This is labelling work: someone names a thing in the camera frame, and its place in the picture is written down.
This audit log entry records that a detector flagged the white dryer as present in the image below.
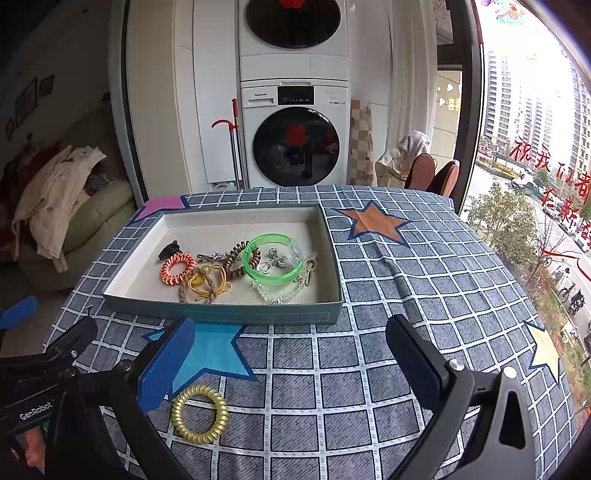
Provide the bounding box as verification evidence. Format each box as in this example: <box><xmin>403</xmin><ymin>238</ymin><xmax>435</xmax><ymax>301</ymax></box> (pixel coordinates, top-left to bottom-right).
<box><xmin>239</xmin><ymin>0</ymin><xmax>350</xmax><ymax>84</ymax></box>

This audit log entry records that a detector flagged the brown spiral hair tie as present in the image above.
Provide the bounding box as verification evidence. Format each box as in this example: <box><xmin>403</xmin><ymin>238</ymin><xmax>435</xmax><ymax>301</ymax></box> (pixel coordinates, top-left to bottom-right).
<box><xmin>224</xmin><ymin>240</ymin><xmax>253</xmax><ymax>280</ymax></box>

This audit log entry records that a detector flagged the white curtain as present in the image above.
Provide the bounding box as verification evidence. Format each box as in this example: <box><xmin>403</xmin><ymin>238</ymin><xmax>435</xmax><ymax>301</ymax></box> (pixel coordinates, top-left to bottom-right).
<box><xmin>388</xmin><ymin>0</ymin><xmax>437</xmax><ymax>153</ymax></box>

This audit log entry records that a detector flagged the orange white spiral hair tie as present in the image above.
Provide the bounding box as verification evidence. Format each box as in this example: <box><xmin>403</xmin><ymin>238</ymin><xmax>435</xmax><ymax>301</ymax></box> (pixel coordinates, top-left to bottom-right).
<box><xmin>161</xmin><ymin>253</ymin><xmax>197</xmax><ymax>286</ymax></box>

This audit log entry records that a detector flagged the grey-green jewelry tray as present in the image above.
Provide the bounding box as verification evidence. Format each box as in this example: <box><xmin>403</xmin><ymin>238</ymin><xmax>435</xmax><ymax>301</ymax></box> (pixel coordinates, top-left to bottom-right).
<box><xmin>102</xmin><ymin>203</ymin><xmax>344</xmax><ymax>326</ymax></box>

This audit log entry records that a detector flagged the cream sofa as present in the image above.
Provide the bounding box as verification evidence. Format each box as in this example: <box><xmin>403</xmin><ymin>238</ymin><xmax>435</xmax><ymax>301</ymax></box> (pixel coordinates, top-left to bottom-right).
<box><xmin>0</xmin><ymin>138</ymin><xmax>136</xmax><ymax>292</ymax></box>

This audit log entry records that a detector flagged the brown chair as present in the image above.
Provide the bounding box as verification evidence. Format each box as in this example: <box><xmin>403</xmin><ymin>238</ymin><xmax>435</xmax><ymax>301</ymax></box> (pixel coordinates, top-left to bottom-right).
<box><xmin>406</xmin><ymin>154</ymin><xmax>437</xmax><ymax>191</ymax></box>
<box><xmin>429</xmin><ymin>160</ymin><xmax>461</xmax><ymax>197</ymax></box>

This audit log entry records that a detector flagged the yellow hair tie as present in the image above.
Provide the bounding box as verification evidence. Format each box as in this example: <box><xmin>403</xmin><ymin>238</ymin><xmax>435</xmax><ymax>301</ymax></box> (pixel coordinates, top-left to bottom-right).
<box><xmin>189</xmin><ymin>265</ymin><xmax>232</xmax><ymax>304</ymax></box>

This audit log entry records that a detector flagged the dark red cloth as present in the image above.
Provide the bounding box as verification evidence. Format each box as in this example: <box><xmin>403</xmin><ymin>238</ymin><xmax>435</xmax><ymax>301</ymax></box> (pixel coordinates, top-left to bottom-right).
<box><xmin>0</xmin><ymin>143</ymin><xmax>61</xmax><ymax>261</ymax></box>

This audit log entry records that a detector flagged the orange checkered hanging cloth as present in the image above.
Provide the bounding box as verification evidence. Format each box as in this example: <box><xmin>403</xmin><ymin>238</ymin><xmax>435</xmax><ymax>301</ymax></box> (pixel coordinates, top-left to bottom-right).
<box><xmin>349</xmin><ymin>99</ymin><xmax>375</xmax><ymax>186</ymax></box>

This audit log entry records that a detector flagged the green bangle bracelet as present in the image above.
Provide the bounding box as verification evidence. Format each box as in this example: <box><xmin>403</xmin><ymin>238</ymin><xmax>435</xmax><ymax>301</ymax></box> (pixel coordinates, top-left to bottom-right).
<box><xmin>242</xmin><ymin>233</ymin><xmax>305</xmax><ymax>284</ymax></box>

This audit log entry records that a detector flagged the beige paper bag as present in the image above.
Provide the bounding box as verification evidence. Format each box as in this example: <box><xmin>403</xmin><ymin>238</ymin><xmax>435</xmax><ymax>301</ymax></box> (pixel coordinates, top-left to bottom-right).
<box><xmin>376</xmin><ymin>148</ymin><xmax>410</xmax><ymax>189</ymax></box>

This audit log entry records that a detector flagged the silver crystal earring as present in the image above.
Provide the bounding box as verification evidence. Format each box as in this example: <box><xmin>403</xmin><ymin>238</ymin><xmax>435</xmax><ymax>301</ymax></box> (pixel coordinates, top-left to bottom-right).
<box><xmin>259</xmin><ymin>247</ymin><xmax>287</xmax><ymax>276</ymax></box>

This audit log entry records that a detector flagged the dark window frame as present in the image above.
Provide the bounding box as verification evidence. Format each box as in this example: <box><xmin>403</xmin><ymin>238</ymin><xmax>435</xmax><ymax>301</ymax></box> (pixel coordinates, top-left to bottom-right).
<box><xmin>455</xmin><ymin>0</ymin><xmax>486</xmax><ymax>214</ymax></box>

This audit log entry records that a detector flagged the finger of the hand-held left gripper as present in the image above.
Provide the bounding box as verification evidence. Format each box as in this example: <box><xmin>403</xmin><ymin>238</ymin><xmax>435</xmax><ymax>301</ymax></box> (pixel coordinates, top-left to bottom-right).
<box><xmin>0</xmin><ymin>296</ymin><xmax>38</xmax><ymax>331</ymax></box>
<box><xmin>44</xmin><ymin>316</ymin><xmax>99</xmax><ymax>366</ymax></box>

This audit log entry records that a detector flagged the clear bead bracelet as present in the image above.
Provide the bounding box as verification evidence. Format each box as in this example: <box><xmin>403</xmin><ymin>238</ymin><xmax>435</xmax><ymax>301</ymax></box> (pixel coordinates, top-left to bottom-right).
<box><xmin>252</xmin><ymin>272</ymin><xmax>306</xmax><ymax>306</ymax></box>

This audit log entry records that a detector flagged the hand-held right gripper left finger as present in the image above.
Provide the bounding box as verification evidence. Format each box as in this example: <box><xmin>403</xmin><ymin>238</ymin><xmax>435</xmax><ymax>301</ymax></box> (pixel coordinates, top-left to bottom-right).
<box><xmin>55</xmin><ymin>317</ymin><xmax>197</xmax><ymax>480</ymax></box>

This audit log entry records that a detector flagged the beige jacket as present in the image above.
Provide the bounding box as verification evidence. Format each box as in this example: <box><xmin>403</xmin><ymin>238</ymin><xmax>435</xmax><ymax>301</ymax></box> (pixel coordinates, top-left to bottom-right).
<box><xmin>11</xmin><ymin>145</ymin><xmax>108</xmax><ymax>273</ymax></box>

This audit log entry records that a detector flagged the gold spiral hair tie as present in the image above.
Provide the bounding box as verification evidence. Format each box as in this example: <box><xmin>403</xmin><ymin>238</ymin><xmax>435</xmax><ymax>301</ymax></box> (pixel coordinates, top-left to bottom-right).
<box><xmin>170</xmin><ymin>384</ymin><xmax>230</xmax><ymax>446</ymax></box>

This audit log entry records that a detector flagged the white washing machine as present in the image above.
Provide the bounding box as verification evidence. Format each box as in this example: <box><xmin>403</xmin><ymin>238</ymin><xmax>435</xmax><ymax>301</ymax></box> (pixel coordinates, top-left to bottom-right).
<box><xmin>240</xmin><ymin>80</ymin><xmax>350</xmax><ymax>189</ymax></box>

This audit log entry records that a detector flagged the white tall cabinet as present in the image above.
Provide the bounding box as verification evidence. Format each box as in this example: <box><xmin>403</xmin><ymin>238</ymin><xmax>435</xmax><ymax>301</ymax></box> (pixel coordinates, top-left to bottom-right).
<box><xmin>191</xmin><ymin>0</ymin><xmax>241</xmax><ymax>185</ymax></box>

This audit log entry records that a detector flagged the red handled mop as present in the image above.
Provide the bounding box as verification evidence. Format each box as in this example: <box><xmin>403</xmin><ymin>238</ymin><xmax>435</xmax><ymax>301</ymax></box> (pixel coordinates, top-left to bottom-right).
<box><xmin>212</xmin><ymin>98</ymin><xmax>243</xmax><ymax>189</ymax></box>

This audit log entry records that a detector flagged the white towel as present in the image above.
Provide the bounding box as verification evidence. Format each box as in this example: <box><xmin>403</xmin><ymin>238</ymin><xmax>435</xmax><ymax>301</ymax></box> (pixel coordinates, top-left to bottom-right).
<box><xmin>399</xmin><ymin>130</ymin><xmax>433</xmax><ymax>162</ymax></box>

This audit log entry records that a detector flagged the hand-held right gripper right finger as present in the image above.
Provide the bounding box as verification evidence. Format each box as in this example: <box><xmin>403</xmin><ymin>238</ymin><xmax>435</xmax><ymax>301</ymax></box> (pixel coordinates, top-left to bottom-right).
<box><xmin>385</xmin><ymin>315</ymin><xmax>562</xmax><ymax>480</ymax></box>

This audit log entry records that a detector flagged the blue checkered tablecloth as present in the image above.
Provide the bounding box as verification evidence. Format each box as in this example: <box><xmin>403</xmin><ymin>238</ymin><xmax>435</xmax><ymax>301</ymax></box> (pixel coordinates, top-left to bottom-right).
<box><xmin>44</xmin><ymin>185</ymin><xmax>583</xmax><ymax>480</ymax></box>

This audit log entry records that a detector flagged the person's left hand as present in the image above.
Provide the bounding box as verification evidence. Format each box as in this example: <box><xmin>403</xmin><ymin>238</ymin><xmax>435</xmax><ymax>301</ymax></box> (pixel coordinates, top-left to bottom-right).
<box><xmin>21</xmin><ymin>427</ymin><xmax>48</xmax><ymax>470</ymax></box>

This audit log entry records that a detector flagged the brown braided hair tie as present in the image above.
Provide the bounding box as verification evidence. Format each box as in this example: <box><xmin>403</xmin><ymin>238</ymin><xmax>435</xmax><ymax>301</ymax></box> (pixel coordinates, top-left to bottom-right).
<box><xmin>178</xmin><ymin>263</ymin><xmax>228</xmax><ymax>306</ymax></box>

